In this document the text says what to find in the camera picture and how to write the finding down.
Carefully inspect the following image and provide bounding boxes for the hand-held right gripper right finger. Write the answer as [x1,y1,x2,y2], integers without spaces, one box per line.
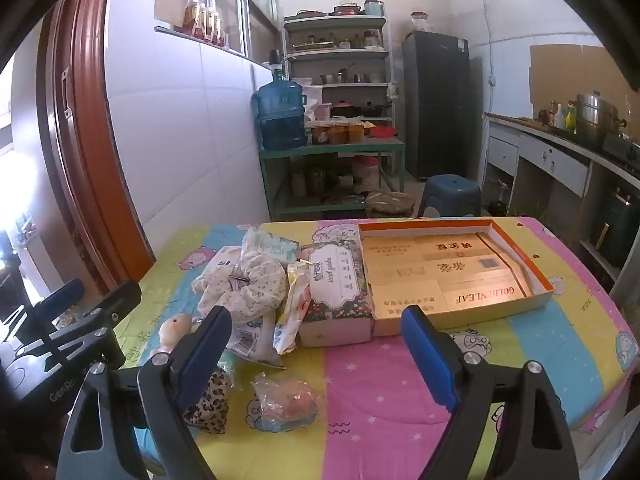
[400,305,581,480]

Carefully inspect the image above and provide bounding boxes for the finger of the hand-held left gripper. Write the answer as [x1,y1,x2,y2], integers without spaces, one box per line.
[30,281,142,376]
[22,279,86,331]

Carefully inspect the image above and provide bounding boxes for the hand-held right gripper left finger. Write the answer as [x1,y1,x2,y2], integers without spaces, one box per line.
[57,305,233,480]

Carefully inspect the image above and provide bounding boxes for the green egg toy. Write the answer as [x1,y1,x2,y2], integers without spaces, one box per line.
[218,350,242,387]

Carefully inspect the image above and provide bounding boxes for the plush bear purple dress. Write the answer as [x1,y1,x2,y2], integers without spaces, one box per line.
[157,312,201,361]

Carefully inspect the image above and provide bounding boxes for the purple white snack packet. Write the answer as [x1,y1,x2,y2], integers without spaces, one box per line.
[225,310,287,368]

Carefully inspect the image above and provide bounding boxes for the shallow orange-rimmed cardboard box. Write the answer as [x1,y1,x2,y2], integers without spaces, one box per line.
[357,217,555,337]

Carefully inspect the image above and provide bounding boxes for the yellow snack packet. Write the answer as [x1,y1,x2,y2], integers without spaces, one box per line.
[272,262,313,353]

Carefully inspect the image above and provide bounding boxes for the green floral tissue pack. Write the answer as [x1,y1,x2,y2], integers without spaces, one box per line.
[242,226,301,266]

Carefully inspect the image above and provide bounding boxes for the leopard print pouch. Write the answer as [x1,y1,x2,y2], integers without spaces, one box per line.
[182,367,231,433]

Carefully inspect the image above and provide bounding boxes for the white floral cloth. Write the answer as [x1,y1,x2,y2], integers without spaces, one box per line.
[192,247,291,323]

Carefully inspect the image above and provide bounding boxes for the wrapped bun in plastic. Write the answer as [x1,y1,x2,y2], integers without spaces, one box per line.
[250,374,319,432]

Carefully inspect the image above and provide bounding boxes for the flat floral plastic packet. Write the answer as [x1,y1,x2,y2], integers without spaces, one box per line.
[298,240,376,347]

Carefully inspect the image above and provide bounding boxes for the woven seat stool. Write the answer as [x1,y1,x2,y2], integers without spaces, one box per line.
[365,192,416,218]

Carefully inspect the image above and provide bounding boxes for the blue plastic stool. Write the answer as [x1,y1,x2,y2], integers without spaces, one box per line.
[417,174,482,218]

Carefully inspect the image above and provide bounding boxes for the white jar red lid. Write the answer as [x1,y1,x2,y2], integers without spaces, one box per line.
[350,156,381,193]

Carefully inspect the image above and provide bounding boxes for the dark green air fryer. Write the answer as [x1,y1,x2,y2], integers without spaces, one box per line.
[590,187,640,268]

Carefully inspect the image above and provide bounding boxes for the green metal table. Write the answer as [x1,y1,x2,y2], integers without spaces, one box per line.
[259,137,407,221]

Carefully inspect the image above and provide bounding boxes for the white kitchen counter cabinet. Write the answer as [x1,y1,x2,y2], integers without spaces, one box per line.
[482,112,640,286]

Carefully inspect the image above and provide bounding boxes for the black refrigerator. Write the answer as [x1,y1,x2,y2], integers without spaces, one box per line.
[402,30,473,181]

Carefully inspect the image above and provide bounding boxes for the blue water jug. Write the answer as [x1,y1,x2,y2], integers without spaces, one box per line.
[251,50,308,151]

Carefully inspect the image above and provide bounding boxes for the gas stove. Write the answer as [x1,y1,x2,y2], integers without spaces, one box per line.
[602,132,640,168]

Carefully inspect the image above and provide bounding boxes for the steel steamer pot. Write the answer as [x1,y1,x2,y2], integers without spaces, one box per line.
[575,91,628,148]

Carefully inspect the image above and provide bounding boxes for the row of red sauce bottles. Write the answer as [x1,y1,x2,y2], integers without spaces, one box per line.
[182,0,226,46]

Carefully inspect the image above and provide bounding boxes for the white shelf rack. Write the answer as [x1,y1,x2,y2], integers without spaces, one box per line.
[282,14,396,133]

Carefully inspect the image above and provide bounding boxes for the brown door frame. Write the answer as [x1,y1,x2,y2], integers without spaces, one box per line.
[35,0,156,281]

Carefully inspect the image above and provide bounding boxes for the cardboard wall panels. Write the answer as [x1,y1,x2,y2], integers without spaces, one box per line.
[530,44,640,111]

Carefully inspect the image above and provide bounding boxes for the aluminium frame window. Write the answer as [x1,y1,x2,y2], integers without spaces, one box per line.
[152,0,278,58]

